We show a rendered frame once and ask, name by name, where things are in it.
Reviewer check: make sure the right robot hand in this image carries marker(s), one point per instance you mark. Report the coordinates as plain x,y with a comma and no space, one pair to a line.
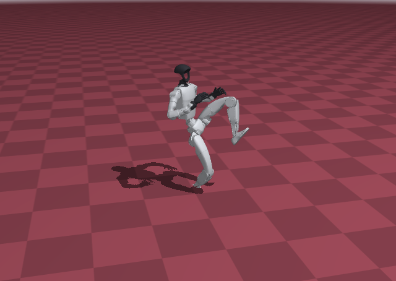
199,98

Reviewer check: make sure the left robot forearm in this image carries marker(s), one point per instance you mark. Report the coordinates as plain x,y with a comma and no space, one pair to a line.
207,99

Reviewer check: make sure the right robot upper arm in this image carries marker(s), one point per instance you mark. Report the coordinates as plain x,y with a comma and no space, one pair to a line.
174,97

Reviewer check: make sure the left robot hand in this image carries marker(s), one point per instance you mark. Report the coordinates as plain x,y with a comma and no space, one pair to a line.
217,92

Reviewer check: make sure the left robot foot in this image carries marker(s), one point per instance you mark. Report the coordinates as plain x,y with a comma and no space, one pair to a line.
239,135

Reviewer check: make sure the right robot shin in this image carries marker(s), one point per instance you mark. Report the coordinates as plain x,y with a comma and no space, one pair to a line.
202,179

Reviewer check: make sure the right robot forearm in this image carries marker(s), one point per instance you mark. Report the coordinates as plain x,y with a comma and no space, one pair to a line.
180,112

